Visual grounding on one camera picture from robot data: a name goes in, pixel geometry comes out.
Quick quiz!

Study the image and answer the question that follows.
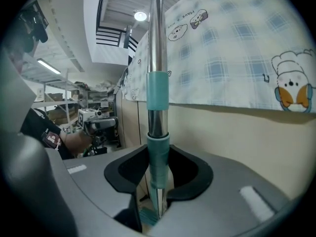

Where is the checked cartoon bedsheet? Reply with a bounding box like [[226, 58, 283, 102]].
[[123, 0, 316, 115]]

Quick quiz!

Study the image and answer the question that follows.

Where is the round ceiling lamp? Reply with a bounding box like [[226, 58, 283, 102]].
[[133, 10, 147, 22]]

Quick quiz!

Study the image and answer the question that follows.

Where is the black head-worn camera mount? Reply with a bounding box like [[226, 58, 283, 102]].
[[18, 0, 49, 53]]

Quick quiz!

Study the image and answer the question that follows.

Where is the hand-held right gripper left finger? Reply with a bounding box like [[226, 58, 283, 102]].
[[46, 144, 150, 237]]

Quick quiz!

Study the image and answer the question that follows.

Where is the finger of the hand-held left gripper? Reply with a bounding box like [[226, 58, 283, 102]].
[[100, 117, 119, 130]]

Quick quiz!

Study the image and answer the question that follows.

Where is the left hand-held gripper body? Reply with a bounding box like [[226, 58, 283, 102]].
[[77, 108, 106, 136]]

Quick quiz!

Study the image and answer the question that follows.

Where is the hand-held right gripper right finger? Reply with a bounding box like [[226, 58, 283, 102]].
[[158, 144, 294, 237]]

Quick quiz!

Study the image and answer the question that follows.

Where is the teal mop with metal handle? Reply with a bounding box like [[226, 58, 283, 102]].
[[139, 0, 171, 226]]

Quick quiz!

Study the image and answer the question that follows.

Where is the fluorescent tube light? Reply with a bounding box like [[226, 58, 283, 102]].
[[37, 58, 62, 75]]

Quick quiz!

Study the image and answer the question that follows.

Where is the grey metal shelf rack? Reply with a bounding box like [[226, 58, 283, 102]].
[[22, 68, 117, 133]]

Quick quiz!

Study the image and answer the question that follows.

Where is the black mezzanine railing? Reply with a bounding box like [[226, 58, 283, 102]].
[[95, 25, 139, 52]]

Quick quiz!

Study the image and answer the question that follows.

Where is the person's black shirt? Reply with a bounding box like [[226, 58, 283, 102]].
[[19, 107, 75, 160]]

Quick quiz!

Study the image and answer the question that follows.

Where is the person's left forearm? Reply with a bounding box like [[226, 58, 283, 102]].
[[60, 130, 94, 156]]

